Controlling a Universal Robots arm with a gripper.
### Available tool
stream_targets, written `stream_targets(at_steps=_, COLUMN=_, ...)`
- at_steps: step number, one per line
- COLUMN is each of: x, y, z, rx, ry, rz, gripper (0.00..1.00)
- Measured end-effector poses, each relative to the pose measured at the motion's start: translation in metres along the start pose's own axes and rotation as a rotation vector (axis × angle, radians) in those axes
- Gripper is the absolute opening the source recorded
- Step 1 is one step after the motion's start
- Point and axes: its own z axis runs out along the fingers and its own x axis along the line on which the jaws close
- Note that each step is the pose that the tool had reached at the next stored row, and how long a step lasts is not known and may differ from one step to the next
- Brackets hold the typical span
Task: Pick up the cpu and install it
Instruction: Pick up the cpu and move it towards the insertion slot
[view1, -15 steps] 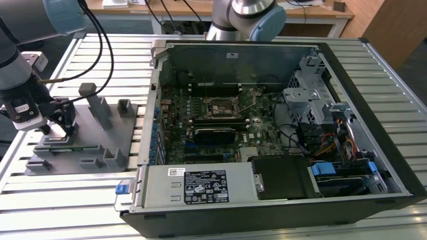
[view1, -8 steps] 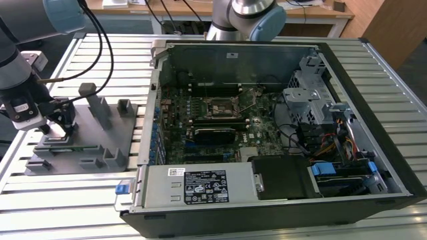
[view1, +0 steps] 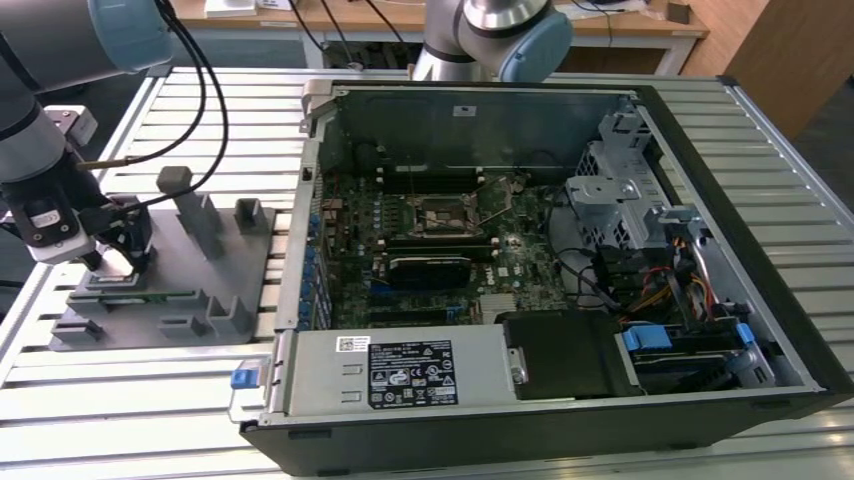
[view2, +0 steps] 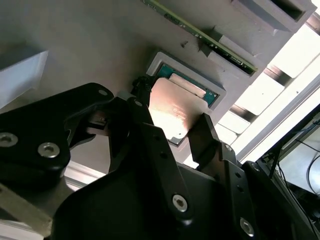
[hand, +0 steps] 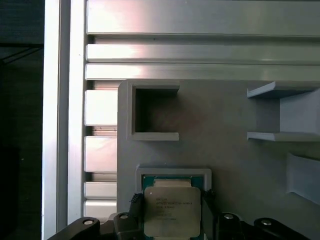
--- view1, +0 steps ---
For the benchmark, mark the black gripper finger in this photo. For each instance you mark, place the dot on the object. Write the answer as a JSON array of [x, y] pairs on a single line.
[[141, 240], [95, 261]]

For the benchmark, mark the silver square CPU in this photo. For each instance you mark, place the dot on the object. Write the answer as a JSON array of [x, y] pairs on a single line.
[[117, 278]]

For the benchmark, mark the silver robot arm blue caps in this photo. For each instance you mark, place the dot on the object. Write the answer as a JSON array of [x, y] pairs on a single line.
[[30, 145]]

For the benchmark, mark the metal CPU socket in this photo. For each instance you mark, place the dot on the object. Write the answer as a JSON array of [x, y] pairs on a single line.
[[444, 215]]

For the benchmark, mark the grey plastic parts rack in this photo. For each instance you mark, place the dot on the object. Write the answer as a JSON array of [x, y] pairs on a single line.
[[181, 270]]

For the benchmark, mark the green RAM stick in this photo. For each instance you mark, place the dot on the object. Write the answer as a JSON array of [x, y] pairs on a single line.
[[157, 298]]

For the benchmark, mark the blue plastic case latch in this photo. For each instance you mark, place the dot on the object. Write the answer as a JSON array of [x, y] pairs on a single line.
[[244, 379]]

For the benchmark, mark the silver power supply unit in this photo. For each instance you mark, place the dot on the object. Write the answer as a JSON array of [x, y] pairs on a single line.
[[314, 372]]

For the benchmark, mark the grey case release latch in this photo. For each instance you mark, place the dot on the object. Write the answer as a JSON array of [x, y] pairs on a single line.
[[317, 91]]

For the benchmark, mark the RAM slot white clips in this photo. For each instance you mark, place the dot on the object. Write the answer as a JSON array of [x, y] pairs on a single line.
[[401, 181], [401, 172]]

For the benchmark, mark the large white box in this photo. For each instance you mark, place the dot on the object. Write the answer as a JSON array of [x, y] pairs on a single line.
[[230, 10]]

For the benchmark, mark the black expansion slot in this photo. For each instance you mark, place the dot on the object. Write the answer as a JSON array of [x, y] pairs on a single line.
[[408, 316]]

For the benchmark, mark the black graphics card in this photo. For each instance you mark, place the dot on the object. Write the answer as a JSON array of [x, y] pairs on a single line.
[[428, 275]]

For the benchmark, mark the small white box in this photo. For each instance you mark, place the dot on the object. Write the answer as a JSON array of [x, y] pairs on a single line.
[[277, 4]]

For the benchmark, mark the silver finned heat sink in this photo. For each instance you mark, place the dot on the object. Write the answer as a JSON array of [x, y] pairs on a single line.
[[500, 307]]

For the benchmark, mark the green motherboard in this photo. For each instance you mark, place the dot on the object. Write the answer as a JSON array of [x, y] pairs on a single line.
[[534, 265]]

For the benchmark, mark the black open PC case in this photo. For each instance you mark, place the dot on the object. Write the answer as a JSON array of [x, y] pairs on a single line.
[[468, 445]]

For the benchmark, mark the black plastic shroud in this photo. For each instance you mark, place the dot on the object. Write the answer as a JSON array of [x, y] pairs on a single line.
[[568, 352]]

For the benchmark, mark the silver metal drive cage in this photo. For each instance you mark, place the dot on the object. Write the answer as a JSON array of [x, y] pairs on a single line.
[[604, 192]]

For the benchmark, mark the hard disk in blue carrier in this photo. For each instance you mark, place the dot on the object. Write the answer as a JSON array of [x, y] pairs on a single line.
[[646, 337]]

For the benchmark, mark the small brown cardboard box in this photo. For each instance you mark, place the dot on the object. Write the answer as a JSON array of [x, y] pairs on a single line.
[[680, 14]]

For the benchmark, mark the wooden cabinet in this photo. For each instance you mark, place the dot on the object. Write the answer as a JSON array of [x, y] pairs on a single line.
[[788, 65]]

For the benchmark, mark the silver white wrist camera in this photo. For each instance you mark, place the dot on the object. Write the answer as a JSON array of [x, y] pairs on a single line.
[[50, 225]]

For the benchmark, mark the small silver camera box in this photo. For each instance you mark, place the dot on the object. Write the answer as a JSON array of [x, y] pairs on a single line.
[[74, 125]]

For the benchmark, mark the wooden desk white frame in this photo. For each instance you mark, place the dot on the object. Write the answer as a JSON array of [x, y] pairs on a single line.
[[281, 25], [641, 30]]

